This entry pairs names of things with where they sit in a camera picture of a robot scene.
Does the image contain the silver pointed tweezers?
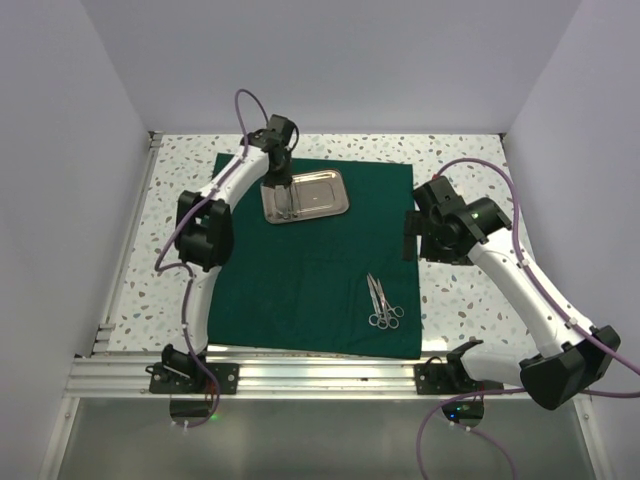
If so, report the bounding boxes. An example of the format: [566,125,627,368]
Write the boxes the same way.
[287,183,300,220]

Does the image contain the dark green surgical cloth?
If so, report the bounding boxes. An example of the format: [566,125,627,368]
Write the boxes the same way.
[208,158,422,360]

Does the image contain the silver surgical scissors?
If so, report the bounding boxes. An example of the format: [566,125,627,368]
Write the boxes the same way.
[366,273,389,330]
[369,280,404,330]

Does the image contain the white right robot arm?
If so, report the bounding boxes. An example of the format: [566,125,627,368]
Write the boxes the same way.
[403,177,621,410]

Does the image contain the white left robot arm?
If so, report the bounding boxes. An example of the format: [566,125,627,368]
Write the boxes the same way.
[154,115,300,393]

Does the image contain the stainless steel instrument tray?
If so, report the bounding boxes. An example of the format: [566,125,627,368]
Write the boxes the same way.
[260,169,350,225]

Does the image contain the silver scalpel handle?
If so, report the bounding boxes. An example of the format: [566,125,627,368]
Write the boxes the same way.
[274,186,291,220]

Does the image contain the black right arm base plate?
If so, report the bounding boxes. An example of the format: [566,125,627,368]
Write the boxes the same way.
[413,357,504,395]

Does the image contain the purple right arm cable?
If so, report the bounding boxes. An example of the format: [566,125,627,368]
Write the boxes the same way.
[417,158,640,480]

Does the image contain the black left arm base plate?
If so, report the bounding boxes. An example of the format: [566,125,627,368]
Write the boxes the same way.
[145,362,240,395]

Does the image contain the aluminium rail frame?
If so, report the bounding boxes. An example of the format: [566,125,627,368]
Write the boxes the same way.
[37,130,601,480]

